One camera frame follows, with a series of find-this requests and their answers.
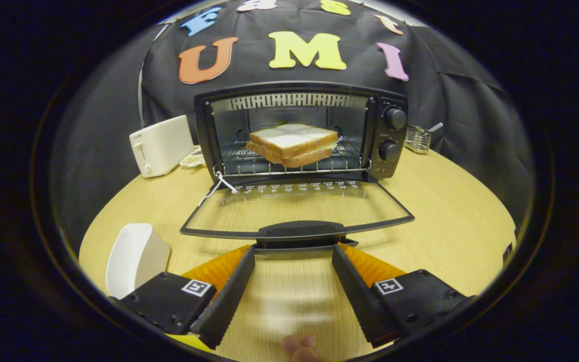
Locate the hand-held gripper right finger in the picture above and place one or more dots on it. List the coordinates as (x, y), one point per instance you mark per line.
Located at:
(362, 299)

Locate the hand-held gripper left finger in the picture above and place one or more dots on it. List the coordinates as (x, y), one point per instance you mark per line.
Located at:
(226, 299)

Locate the toast bread sandwich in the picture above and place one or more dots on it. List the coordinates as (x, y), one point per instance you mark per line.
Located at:
(294, 141)

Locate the black toaster oven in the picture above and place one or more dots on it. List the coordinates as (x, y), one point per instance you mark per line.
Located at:
(299, 100)

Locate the small plate with food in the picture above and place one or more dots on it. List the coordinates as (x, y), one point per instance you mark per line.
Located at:
(192, 159)

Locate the white pop-up toaster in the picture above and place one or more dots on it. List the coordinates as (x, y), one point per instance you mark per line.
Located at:
(161, 146)

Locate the white oblong dish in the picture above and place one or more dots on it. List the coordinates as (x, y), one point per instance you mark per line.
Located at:
(136, 256)

